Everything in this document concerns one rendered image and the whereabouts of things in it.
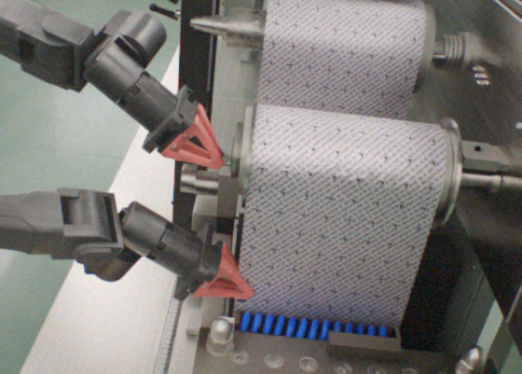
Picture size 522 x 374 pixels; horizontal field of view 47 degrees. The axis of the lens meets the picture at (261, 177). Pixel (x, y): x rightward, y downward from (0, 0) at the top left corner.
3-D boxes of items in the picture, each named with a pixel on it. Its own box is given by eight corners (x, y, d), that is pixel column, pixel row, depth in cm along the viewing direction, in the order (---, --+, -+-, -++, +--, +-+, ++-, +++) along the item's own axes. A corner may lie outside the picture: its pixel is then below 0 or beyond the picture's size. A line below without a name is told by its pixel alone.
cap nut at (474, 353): (452, 360, 81) (461, 336, 78) (478, 363, 81) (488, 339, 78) (459, 381, 77) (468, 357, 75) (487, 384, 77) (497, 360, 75)
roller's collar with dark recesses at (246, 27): (228, 40, 100) (231, 1, 96) (264, 44, 100) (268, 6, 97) (225, 52, 94) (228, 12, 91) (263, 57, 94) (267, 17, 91)
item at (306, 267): (232, 315, 85) (245, 207, 76) (396, 333, 86) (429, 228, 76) (232, 317, 85) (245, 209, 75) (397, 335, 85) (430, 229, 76)
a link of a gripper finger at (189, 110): (201, 195, 77) (144, 149, 74) (207, 168, 84) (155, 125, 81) (237, 162, 75) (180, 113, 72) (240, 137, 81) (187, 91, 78)
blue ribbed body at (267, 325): (239, 324, 85) (240, 305, 83) (389, 339, 85) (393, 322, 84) (237, 341, 82) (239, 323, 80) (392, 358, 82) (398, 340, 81)
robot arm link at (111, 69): (70, 78, 73) (89, 55, 69) (97, 47, 77) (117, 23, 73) (115, 116, 75) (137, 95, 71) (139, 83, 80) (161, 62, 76)
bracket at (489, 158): (451, 149, 80) (456, 136, 79) (494, 155, 80) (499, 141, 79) (460, 168, 76) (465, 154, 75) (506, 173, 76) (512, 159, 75)
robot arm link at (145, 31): (39, 80, 76) (35, 26, 70) (84, 31, 84) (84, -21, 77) (126, 116, 76) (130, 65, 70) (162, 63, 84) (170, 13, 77)
